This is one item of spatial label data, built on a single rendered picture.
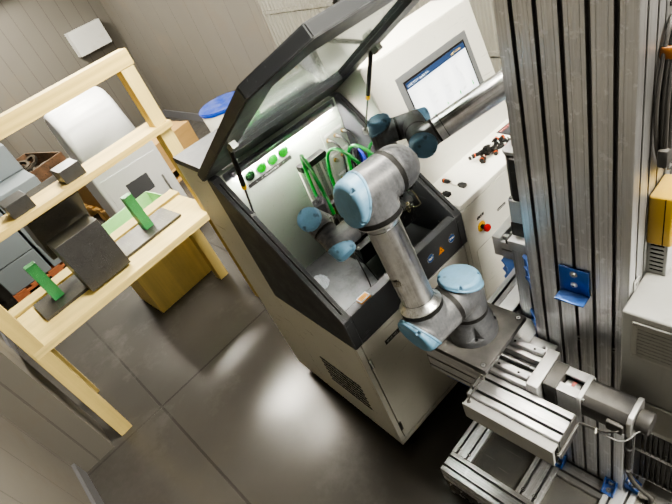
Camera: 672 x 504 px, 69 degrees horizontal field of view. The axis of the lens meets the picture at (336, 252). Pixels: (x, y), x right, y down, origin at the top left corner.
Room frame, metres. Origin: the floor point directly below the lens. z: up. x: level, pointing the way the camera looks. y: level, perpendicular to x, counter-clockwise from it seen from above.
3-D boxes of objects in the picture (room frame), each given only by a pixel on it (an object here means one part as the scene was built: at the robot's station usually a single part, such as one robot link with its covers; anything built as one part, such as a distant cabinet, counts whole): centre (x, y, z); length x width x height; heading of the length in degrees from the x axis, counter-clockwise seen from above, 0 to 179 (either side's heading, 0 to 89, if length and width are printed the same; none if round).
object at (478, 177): (1.85, -0.80, 0.96); 0.70 x 0.22 x 0.03; 117
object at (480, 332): (0.95, -0.28, 1.09); 0.15 x 0.15 x 0.10
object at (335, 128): (2.01, -0.21, 1.20); 0.13 x 0.03 x 0.31; 117
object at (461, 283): (0.95, -0.27, 1.20); 0.13 x 0.12 x 0.14; 115
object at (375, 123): (1.41, -0.29, 1.51); 0.09 x 0.08 x 0.11; 80
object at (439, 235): (1.46, -0.22, 0.87); 0.62 x 0.04 x 0.16; 117
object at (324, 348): (1.70, -0.10, 0.39); 0.70 x 0.58 x 0.79; 117
